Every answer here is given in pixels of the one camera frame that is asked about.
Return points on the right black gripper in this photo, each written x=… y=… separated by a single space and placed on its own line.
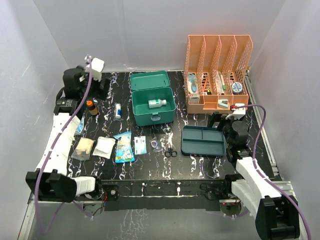
x=216 y=117

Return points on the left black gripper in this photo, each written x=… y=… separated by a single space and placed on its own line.
x=102 y=93

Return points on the brown bottle orange cap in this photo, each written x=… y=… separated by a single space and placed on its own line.
x=92 y=108

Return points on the small white blue bottle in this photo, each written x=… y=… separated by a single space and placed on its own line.
x=117 y=111

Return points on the clear bag blue items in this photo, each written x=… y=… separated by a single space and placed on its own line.
x=80 y=128

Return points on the green medicine kit box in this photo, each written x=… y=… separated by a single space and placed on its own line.
x=150 y=86

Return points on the white green medicine bottle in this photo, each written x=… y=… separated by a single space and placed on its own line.
x=156 y=103

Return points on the blue cotton swab bag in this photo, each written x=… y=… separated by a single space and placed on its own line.
x=124 y=152

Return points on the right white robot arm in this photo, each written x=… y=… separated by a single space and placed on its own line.
x=275 y=214

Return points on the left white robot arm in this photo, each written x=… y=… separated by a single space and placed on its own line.
x=50 y=181

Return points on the teal white small box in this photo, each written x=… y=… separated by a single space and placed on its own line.
x=223 y=103

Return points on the blue divided tray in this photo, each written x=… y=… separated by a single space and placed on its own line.
x=201 y=140

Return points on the small white red box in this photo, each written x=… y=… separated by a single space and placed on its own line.
x=193 y=98

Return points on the white tube in organizer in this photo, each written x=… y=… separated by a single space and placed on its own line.
x=220 y=84

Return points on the round blue white tin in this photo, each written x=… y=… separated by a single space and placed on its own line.
x=237 y=88

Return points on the red pencil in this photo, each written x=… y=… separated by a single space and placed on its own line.
x=205 y=81

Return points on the blue brush blister pack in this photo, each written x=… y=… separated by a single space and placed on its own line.
x=192 y=83

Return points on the orange file organizer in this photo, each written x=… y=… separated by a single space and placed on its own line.
x=214 y=72

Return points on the white gauze packet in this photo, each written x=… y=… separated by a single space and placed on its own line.
x=104 y=147

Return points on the clear bag with rubber bands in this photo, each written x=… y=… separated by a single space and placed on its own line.
x=155 y=144

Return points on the beige bandage pack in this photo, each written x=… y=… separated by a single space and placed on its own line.
x=83 y=149

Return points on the white blue bandage box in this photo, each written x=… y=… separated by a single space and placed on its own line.
x=140 y=147

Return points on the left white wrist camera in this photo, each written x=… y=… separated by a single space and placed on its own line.
x=97 y=66

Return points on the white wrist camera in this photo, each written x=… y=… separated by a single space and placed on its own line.
x=238 y=111
x=97 y=66

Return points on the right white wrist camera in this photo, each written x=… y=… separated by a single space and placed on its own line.
x=238 y=111

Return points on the black handled scissors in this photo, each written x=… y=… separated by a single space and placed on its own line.
x=170 y=152

